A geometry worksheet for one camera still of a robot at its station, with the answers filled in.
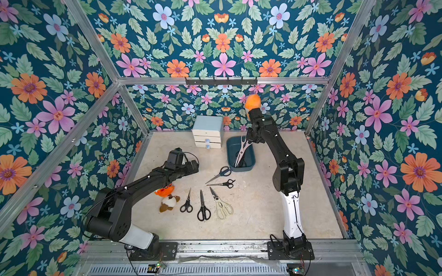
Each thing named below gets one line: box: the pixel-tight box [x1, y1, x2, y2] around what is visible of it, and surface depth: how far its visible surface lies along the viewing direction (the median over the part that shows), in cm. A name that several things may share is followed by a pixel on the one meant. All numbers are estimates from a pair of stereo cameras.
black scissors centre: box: [196, 189, 212, 222], surface depth 86 cm
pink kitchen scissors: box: [234, 135, 253, 168], surface depth 95 cm
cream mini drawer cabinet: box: [191, 115, 224, 150], surface depth 107 cm
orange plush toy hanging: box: [244, 94, 262, 120], surface depth 100 cm
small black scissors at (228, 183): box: [206, 178, 236, 190], surface depth 97 cm
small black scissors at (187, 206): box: [179, 187, 193, 213], surface depth 88 cm
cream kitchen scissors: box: [209, 186, 234, 220], surface depth 88 cm
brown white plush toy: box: [159, 193, 181, 213], surface depth 88 cm
